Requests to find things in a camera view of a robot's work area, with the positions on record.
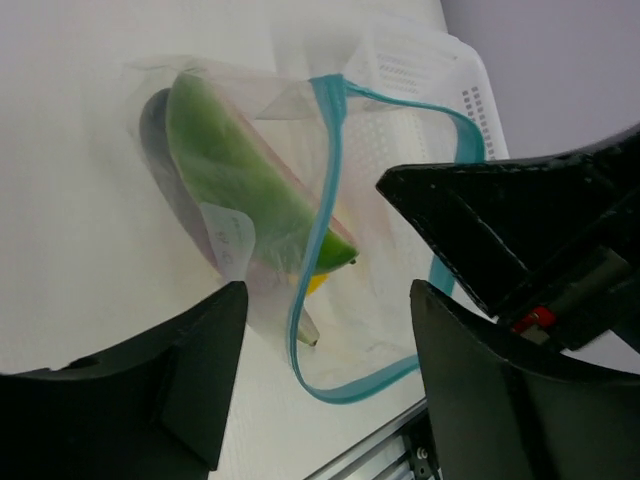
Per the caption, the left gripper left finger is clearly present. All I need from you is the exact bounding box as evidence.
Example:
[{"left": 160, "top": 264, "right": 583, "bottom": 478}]
[{"left": 1, "top": 282, "right": 248, "bottom": 479}]

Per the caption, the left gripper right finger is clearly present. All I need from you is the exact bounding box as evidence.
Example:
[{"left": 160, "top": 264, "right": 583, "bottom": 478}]
[{"left": 410, "top": 280, "right": 639, "bottom": 479}]

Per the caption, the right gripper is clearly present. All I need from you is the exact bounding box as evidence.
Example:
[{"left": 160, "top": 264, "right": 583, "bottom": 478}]
[{"left": 376, "top": 126, "right": 639, "bottom": 350}]

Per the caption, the clear zip top bag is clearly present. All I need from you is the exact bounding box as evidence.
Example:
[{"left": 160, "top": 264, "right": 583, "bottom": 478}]
[{"left": 123, "top": 55, "right": 486, "bottom": 405}]

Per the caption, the green fake lettuce leaf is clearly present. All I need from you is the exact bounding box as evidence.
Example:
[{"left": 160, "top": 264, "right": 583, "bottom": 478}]
[{"left": 166, "top": 68, "right": 359, "bottom": 279}]

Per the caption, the purple fake eggplant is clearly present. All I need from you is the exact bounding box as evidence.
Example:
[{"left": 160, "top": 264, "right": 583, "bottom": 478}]
[{"left": 138, "top": 88, "right": 217, "bottom": 268}]

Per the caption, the clear plastic basket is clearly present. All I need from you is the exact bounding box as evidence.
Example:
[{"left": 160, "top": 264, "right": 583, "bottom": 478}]
[{"left": 323, "top": 17, "right": 508, "bottom": 305}]

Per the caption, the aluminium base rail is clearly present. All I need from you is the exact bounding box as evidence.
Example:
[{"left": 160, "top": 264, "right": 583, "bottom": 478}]
[{"left": 307, "top": 399, "right": 443, "bottom": 480}]

